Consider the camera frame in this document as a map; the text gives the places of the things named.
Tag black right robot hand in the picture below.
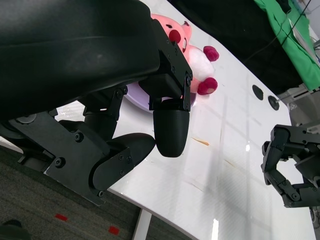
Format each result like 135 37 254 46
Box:
259 124 320 210

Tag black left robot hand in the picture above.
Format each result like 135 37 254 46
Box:
0 0 193 207

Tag pink plush pig doll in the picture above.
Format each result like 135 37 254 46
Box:
149 13 221 97

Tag lilac plastic plate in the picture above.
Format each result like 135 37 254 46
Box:
123 83 198 115

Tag black table grommet hole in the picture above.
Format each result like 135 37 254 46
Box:
268 95 281 111
251 84 265 101

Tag thin orange sliver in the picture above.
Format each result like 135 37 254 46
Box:
191 136 211 146

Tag green cloth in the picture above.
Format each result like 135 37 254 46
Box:
253 0 320 92

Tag black backdrop cloth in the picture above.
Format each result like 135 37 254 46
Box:
169 0 305 95

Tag dark shoe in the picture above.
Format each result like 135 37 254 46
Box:
0 219 31 240

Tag grey metal frame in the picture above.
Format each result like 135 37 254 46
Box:
277 84 320 127

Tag thin black cable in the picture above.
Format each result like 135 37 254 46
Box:
245 6 309 62

